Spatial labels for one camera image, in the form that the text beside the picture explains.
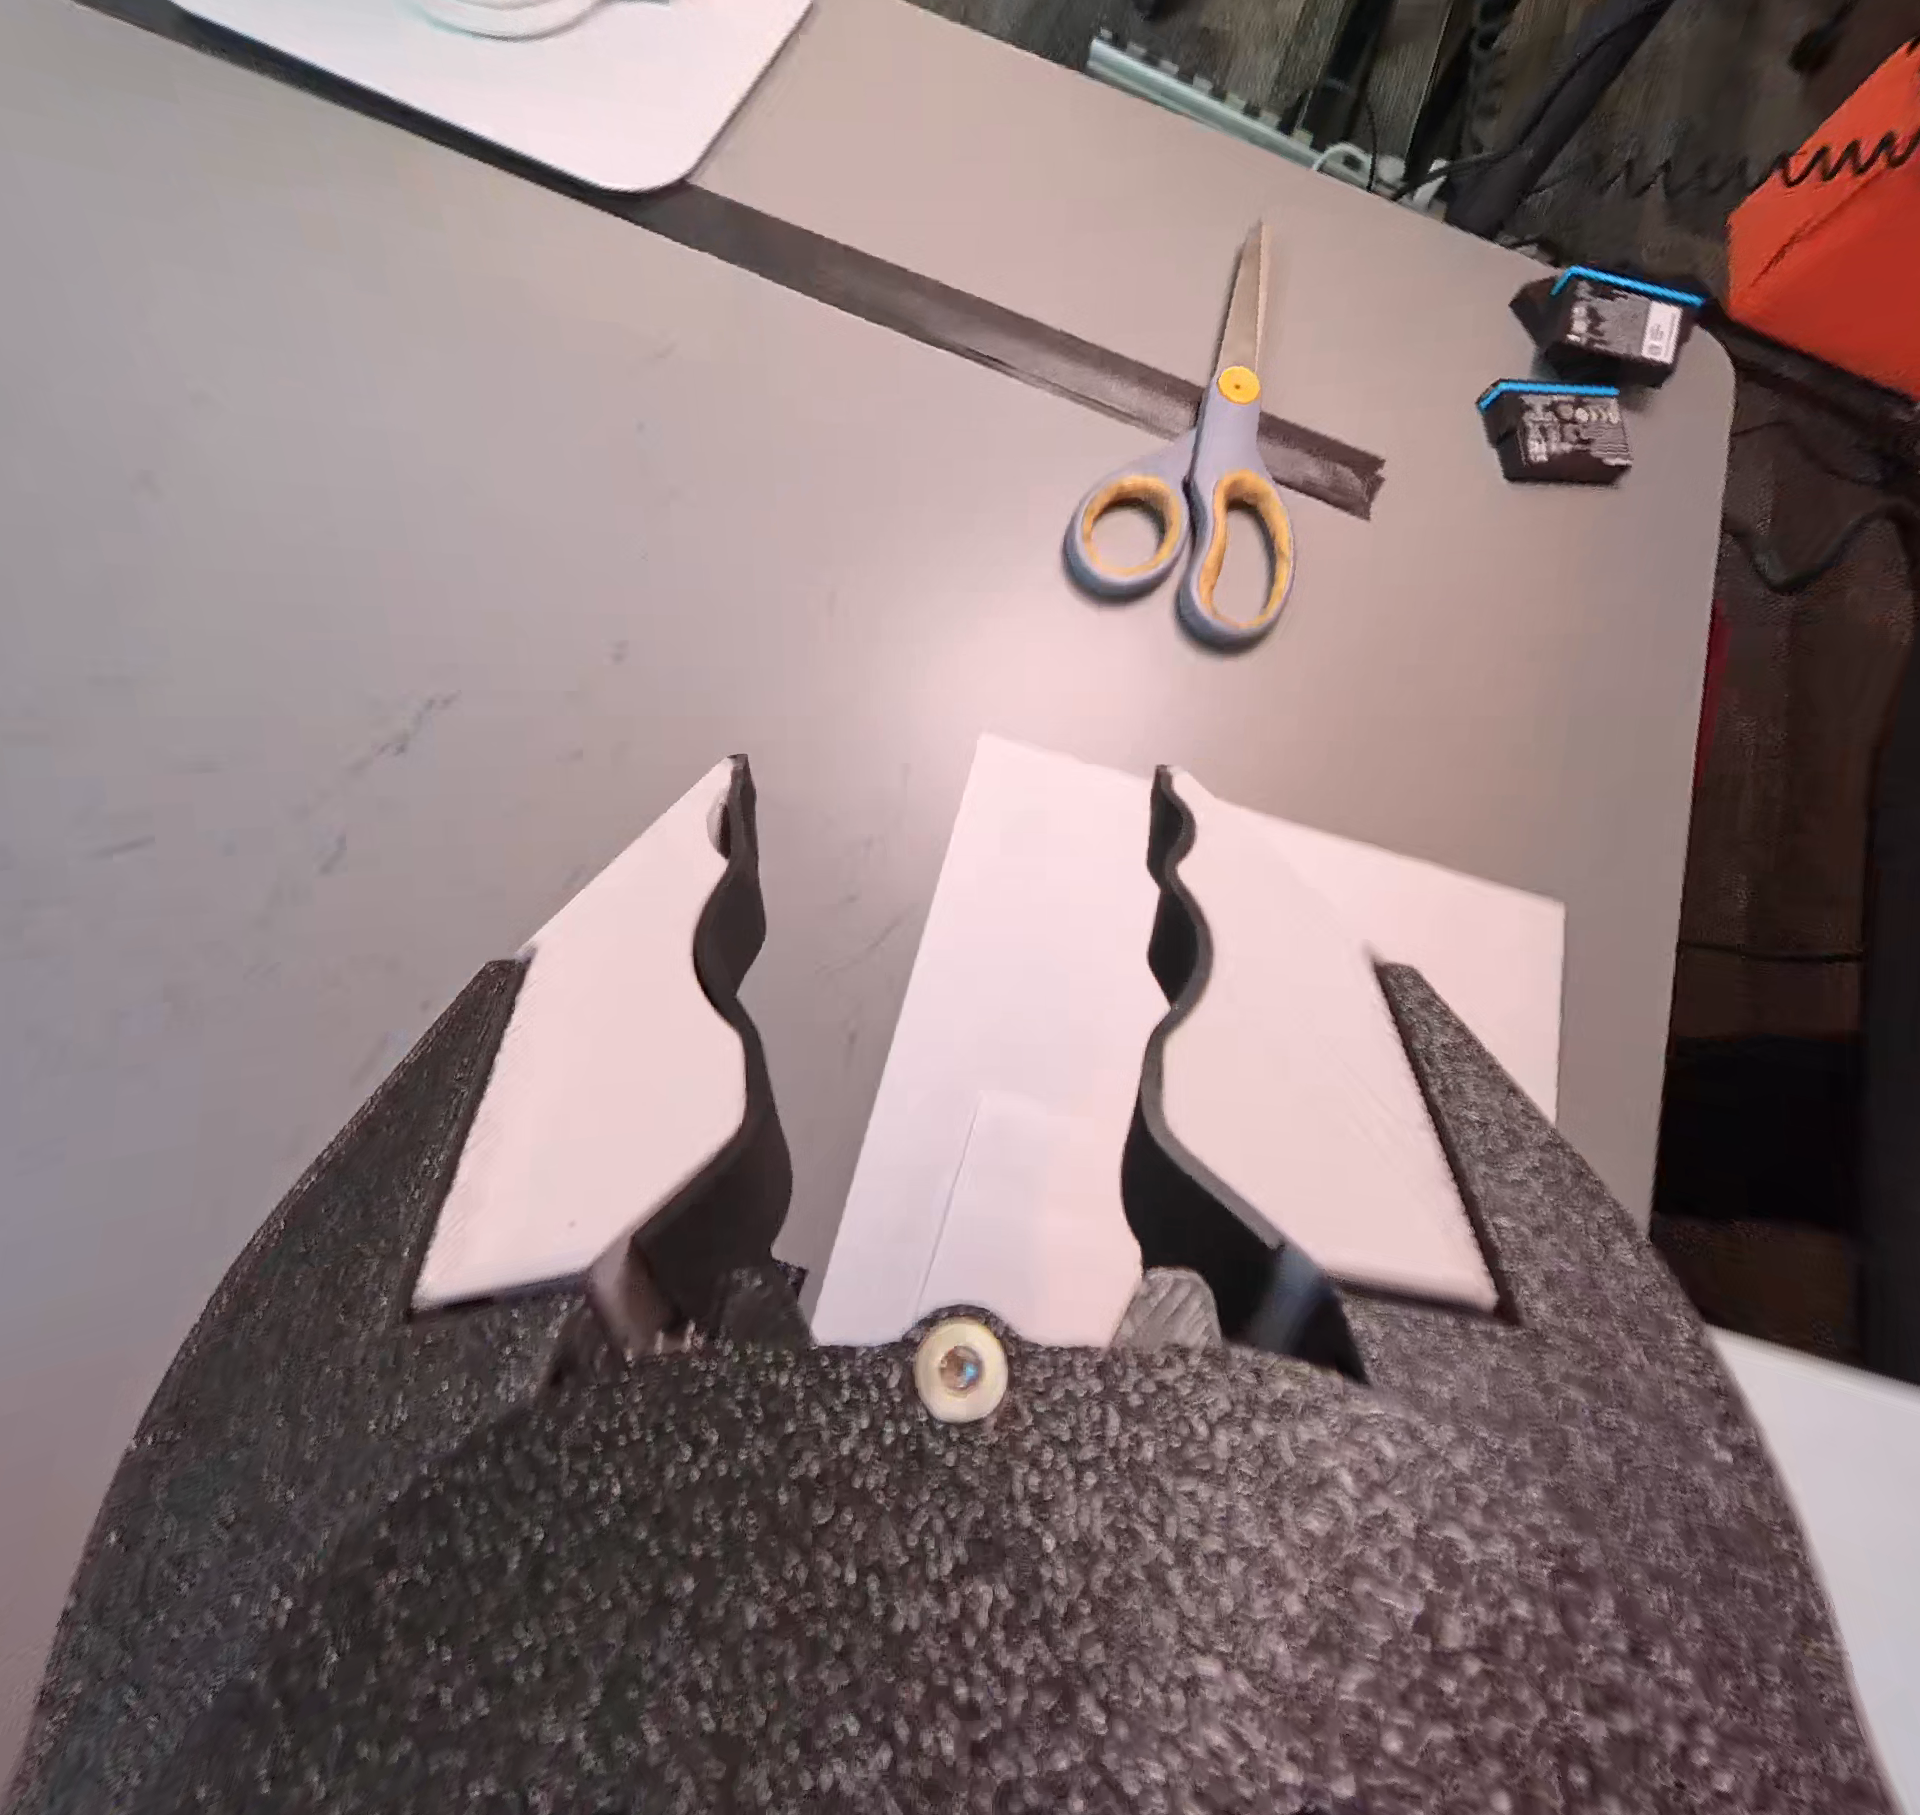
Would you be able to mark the white paper sheet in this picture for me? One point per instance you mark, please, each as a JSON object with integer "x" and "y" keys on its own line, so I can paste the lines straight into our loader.
{"x": 991, "y": 946}

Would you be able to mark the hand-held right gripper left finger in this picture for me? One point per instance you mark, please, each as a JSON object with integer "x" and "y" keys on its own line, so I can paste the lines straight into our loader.
{"x": 601, "y": 1096}

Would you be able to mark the orange box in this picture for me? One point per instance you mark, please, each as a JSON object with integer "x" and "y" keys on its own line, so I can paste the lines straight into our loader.
{"x": 1831, "y": 255}

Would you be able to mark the grey desk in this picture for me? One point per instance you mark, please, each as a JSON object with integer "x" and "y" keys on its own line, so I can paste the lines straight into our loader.
{"x": 450, "y": 571}

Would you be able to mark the black battery with blue end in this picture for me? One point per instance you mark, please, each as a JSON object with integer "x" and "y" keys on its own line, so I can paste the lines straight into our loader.
{"x": 1561, "y": 435}
{"x": 1613, "y": 331}

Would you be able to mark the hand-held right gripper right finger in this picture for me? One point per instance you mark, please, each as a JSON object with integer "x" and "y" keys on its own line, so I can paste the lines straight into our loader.
{"x": 1304, "y": 1080}

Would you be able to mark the white flat panel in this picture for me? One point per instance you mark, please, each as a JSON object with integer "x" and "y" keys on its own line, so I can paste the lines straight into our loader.
{"x": 1831, "y": 1546}

